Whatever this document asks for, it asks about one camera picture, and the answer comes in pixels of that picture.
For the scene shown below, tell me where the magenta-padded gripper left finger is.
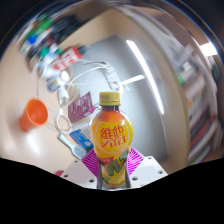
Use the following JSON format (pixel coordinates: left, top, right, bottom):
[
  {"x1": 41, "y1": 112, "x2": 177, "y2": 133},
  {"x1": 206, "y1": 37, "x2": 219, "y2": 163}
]
[{"x1": 61, "y1": 148, "x2": 101, "y2": 190}]

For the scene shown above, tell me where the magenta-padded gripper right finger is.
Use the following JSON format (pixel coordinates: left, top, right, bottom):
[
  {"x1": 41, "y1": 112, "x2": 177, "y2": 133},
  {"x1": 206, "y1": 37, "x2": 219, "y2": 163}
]
[{"x1": 125, "y1": 147, "x2": 169, "y2": 188}]

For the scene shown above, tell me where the yellow-labelled tea drink bottle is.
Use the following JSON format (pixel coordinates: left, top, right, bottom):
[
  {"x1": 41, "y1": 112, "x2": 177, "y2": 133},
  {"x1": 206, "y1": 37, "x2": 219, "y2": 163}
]
[{"x1": 89, "y1": 91, "x2": 134, "y2": 190}]

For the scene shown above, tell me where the blue and white tissue box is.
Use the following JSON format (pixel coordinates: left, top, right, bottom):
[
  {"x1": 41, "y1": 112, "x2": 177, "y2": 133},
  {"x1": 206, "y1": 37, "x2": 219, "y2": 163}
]
[{"x1": 58, "y1": 122, "x2": 95, "y2": 160}]

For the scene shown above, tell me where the magenta carton box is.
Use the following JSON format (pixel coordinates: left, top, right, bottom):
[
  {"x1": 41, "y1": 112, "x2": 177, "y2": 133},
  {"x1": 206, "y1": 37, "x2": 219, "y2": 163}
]
[{"x1": 67, "y1": 91, "x2": 96, "y2": 124}]

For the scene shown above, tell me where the orange plastic cup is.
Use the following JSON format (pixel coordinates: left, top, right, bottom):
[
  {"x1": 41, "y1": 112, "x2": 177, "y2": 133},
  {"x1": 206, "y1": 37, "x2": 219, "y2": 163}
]
[{"x1": 19, "y1": 98, "x2": 50, "y2": 132}]

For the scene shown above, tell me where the wooden shelf unit with books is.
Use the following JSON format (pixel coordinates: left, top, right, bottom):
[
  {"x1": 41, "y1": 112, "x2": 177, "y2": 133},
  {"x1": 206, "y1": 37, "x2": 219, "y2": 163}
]
[{"x1": 166, "y1": 6, "x2": 224, "y2": 165}]

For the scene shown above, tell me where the white LED light bar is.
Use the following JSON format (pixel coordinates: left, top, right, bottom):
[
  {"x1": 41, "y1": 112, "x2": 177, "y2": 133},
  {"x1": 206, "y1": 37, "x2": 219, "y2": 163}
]
[{"x1": 125, "y1": 39, "x2": 166, "y2": 116}]

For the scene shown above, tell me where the white power strip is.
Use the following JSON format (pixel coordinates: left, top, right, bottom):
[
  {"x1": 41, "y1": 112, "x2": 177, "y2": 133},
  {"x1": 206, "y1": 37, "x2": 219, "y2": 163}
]
[{"x1": 104, "y1": 64, "x2": 123, "y2": 92}]

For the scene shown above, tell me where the red and white canister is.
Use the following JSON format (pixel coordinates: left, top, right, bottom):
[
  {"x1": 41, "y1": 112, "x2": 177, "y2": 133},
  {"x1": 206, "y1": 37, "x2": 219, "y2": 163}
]
[{"x1": 49, "y1": 44, "x2": 88, "y2": 73}]

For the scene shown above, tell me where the white cable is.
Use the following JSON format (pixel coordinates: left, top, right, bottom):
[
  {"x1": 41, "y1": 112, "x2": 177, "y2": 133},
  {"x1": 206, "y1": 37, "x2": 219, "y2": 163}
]
[{"x1": 36, "y1": 59, "x2": 116, "y2": 135}]

